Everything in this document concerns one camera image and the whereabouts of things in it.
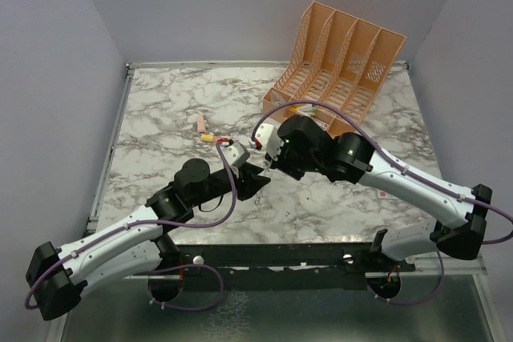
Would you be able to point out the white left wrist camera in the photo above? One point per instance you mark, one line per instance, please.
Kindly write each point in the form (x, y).
(235, 154)

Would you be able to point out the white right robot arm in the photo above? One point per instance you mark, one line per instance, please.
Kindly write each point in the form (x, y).
(457, 220)

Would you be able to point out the coloured markers in organizer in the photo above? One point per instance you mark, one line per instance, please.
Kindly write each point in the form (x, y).
(304, 109)

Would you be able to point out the yellow capped pink tube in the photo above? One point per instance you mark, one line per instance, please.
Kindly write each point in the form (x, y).
(206, 138)

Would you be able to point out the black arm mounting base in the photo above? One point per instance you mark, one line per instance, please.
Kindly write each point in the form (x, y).
(281, 266)

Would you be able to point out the peach plastic file organizer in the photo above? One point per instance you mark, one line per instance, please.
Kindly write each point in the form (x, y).
(339, 63)

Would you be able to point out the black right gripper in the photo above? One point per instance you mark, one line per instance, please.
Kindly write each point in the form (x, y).
(280, 166)

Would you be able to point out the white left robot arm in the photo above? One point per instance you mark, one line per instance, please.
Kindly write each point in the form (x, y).
(59, 277)

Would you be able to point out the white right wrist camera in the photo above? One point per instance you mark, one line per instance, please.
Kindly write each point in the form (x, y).
(269, 140)

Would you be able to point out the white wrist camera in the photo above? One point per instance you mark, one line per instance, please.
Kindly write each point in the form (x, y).
(235, 154)
(269, 140)

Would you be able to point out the pink eraser stick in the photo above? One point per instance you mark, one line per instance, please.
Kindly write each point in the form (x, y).
(200, 123)

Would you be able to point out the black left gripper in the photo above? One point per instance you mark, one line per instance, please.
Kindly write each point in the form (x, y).
(248, 180)

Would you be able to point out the clear plastic bag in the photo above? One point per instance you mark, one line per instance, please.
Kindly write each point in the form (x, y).
(276, 98)

